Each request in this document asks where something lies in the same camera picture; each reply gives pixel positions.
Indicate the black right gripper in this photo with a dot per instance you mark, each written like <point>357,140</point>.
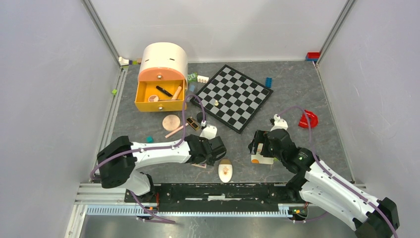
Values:
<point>259,137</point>

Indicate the black grey chessboard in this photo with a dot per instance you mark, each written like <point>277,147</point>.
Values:
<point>240,98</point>

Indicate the white round drawer organizer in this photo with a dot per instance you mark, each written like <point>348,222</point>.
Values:
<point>165,54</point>

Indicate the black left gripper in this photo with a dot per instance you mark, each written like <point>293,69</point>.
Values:
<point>210,160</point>

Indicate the red blue bricks corner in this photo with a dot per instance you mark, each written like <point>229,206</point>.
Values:
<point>312,56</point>

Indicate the green toy block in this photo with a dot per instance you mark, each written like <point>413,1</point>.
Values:
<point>193,77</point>

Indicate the black mounting rail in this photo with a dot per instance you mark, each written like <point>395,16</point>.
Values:
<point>217,197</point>

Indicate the wooden handle makeup brush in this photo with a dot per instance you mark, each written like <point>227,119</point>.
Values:
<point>177,93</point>

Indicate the round pink compact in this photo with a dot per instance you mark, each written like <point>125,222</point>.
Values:
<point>171,122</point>

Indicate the colourful eyeshadow palette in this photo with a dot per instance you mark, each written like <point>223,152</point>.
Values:
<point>200,165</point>

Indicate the black tube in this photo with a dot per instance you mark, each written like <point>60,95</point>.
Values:
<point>162,90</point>

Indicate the small round pink jar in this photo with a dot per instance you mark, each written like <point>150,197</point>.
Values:
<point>153,98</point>

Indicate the white orange sachet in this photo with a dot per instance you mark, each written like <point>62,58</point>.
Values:
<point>258,158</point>

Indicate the red letter D toy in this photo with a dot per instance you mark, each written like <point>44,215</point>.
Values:
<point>308,119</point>

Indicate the white lego brick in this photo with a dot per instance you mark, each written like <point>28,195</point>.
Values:
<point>202,79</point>

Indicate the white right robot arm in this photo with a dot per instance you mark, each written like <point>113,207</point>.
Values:
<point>316,183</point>

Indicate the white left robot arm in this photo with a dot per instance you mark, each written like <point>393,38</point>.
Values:
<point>119,162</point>

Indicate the pink lip pencil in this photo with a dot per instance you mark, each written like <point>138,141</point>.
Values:
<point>176,130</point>

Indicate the blue lego brick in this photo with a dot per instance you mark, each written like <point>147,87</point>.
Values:
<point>268,82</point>

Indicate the small teal cube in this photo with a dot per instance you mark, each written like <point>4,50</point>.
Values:
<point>149,139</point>

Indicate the yellow drawer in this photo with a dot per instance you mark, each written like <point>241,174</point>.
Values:
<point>165,104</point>

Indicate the black round cap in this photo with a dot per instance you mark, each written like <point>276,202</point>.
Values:
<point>200,117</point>

